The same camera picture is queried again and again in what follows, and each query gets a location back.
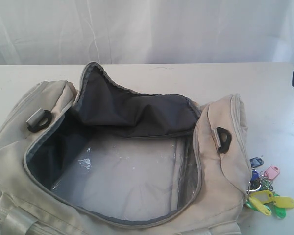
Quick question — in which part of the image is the beige duffel bag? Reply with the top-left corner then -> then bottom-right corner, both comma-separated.
0,62 -> 251,235

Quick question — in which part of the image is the clear plastic packet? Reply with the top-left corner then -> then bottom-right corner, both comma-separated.
51,136 -> 198,220

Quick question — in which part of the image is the white backdrop curtain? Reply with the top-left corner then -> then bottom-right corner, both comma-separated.
0,0 -> 294,65

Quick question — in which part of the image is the bunch of colourful key tags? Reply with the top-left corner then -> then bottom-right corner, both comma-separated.
245,157 -> 294,219

